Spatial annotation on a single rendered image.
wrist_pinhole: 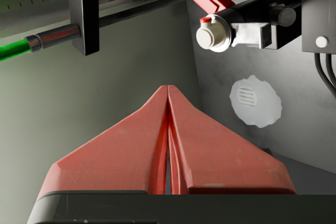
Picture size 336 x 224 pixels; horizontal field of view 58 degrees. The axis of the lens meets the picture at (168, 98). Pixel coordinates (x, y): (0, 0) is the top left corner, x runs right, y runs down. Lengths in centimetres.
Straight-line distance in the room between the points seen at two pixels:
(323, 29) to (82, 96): 34
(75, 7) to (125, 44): 17
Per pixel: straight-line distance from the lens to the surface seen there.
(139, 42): 53
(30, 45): 35
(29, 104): 46
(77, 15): 37
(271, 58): 53
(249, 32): 22
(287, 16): 25
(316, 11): 31
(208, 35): 22
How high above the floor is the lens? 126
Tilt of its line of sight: 35 degrees down
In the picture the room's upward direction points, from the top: 120 degrees counter-clockwise
